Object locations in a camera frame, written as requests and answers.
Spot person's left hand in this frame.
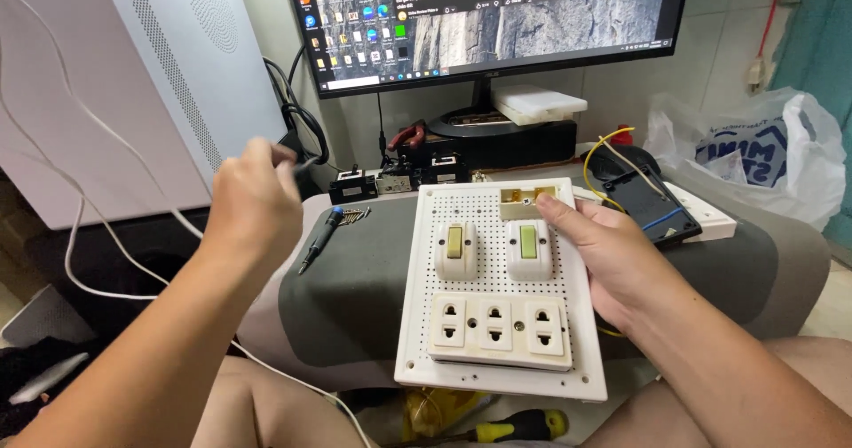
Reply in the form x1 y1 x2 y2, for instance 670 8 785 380
200 136 308 266

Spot person's right hand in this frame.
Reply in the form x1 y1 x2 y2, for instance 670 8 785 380
534 194 692 333

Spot white perforated electrical board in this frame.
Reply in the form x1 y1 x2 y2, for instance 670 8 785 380
394 177 608 402

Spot black circuit breaker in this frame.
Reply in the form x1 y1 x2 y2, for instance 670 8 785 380
426 155 471 184
328 167 379 204

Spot small blue black screwdriver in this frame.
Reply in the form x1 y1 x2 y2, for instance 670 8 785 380
297 207 346 276

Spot grey circuit breaker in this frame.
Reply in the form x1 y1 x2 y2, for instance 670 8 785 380
376 162 422 194

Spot red pliers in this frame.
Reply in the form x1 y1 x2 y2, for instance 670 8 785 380
387 120 427 152

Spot grey cushion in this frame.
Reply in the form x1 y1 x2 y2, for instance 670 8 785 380
236 162 833 392

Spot white computer case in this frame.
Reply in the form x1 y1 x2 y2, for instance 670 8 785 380
0 0 290 230

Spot black monitor stand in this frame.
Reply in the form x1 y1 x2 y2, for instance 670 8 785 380
426 78 533 139

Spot beige fuse holder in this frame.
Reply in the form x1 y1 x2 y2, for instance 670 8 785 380
499 186 559 221

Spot black box under monitor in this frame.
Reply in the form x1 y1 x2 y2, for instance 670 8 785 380
399 120 579 169

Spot person's left leg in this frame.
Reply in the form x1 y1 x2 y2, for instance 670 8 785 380
189 355 374 448

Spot person's leg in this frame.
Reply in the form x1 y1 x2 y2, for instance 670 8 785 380
189 355 374 448
579 335 852 448

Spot white plastic box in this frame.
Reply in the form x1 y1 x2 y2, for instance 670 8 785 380
491 85 588 127

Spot white triple socket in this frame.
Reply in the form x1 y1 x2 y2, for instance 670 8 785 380
426 291 573 372

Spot black computer monitor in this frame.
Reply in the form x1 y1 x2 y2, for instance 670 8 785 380
283 0 693 99

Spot grey perforated panel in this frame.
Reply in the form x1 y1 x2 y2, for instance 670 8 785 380
0 285 97 349

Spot yellow plastic bag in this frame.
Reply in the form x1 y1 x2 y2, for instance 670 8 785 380
401 388 493 442

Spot black cloth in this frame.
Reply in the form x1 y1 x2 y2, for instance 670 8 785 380
0 335 101 436

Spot yellow black screwdriver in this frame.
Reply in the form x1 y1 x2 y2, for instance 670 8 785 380
393 408 570 448

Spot black plastic cover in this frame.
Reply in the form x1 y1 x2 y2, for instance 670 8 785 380
602 165 703 246

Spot white socket box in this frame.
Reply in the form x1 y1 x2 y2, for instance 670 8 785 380
662 182 738 244

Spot person's right leg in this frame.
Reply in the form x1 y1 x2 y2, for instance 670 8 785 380
579 335 852 448

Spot white plastic bag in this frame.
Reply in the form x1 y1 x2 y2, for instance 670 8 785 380
644 87 848 232

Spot teal curtain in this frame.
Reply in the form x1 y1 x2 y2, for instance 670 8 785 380
769 0 852 249

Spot black cables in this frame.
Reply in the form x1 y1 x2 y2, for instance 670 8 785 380
263 45 331 167

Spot white cable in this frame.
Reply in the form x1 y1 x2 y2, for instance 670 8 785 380
0 0 374 448

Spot white switch yellow rocker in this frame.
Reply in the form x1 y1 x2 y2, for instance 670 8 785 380
434 220 479 281

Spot white switch green rocker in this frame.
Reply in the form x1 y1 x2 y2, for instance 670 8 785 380
506 218 555 281

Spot yellow wire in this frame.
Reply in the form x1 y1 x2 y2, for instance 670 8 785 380
583 127 636 339

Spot blue wire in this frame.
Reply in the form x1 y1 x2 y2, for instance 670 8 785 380
640 207 685 232

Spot white wall plug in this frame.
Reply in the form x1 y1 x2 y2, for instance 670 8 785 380
745 55 776 96

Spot red wall cable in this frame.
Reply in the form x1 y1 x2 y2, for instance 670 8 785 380
757 0 789 59

